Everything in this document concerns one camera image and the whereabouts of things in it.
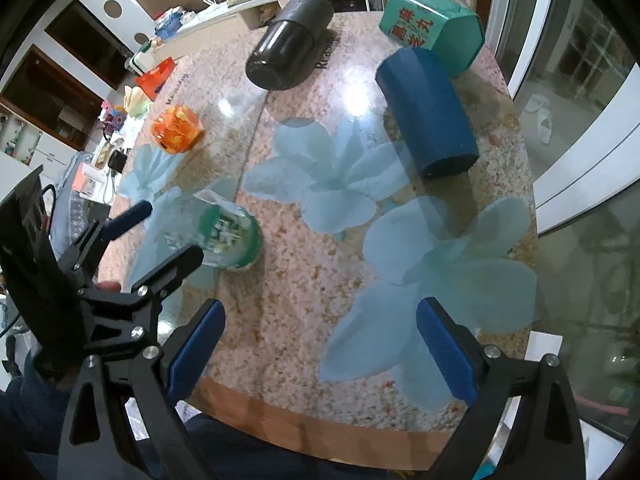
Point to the green hexagonal box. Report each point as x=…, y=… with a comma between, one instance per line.
x=434, y=24

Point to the person's left hand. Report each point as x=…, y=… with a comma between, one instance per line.
x=108, y=286

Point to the black cup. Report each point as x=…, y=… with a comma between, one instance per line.
x=290, y=42

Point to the blue patterned tin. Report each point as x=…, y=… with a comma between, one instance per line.
x=169, y=23

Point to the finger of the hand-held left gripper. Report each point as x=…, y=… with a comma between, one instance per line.
x=175, y=265
x=131, y=214

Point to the clear orange-print plastic cup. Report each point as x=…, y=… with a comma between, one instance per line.
x=176, y=130

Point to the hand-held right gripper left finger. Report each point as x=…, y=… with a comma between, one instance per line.
x=196, y=351

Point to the white slipper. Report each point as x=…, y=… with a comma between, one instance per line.
x=542, y=127
x=534, y=105

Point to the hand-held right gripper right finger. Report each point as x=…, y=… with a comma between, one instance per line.
x=445, y=355

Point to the dark blue cup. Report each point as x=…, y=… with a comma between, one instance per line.
x=425, y=112

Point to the orange paper bag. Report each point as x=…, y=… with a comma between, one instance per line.
x=155, y=78

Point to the white long shelf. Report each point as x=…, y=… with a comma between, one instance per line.
x=225, y=9

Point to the small black box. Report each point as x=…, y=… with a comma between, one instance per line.
x=118, y=160

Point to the colourful toy pile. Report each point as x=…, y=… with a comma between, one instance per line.
x=116, y=116

